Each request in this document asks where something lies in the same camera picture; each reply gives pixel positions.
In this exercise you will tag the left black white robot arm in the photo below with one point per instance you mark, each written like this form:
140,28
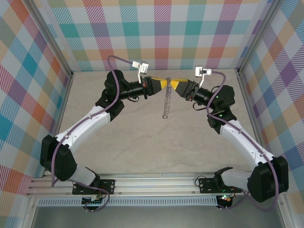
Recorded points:
80,126

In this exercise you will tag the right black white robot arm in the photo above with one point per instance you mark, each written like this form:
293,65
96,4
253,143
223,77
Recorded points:
240,137

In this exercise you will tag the small circuit board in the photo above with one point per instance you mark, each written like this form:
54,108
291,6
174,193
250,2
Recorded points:
93,202
224,198

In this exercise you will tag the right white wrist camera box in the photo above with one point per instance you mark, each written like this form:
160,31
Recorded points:
199,72

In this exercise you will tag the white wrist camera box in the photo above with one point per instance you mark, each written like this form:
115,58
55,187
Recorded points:
144,67
199,72

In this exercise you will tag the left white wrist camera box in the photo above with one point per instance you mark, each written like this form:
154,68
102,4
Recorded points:
144,67

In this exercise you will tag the aluminium side rail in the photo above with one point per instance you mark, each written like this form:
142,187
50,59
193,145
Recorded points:
65,99
248,104

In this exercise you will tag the aluminium frame post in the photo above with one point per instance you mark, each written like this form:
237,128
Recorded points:
256,35
54,35

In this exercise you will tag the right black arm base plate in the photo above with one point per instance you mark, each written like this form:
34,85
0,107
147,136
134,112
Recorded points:
206,185

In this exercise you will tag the aluminium mounting rail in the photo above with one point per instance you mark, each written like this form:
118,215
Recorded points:
154,183

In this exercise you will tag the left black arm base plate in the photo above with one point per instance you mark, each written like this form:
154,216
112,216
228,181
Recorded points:
108,184

